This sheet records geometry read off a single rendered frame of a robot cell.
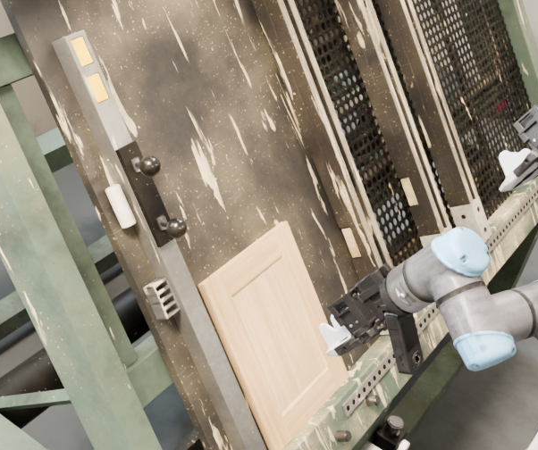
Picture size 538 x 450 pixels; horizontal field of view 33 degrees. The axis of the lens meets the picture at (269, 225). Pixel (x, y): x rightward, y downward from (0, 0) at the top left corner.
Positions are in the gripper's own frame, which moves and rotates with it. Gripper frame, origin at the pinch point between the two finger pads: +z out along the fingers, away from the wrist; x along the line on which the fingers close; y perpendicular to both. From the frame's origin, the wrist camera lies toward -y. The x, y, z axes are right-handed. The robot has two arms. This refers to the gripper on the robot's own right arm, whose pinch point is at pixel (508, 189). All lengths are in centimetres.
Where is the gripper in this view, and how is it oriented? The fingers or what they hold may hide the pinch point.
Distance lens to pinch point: 165.6
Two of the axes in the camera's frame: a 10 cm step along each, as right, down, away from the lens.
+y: -4.6, -7.9, 4.0
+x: -6.6, 0.0, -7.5
